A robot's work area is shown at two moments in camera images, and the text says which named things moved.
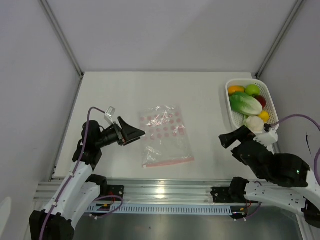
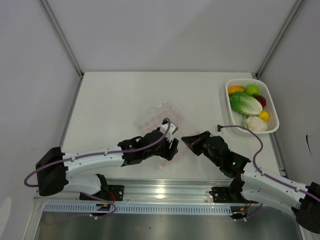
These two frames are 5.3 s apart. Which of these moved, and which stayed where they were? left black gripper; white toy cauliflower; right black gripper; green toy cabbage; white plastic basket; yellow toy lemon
Moved: right black gripper; left black gripper
Stayed: white toy cauliflower; green toy cabbage; white plastic basket; yellow toy lemon
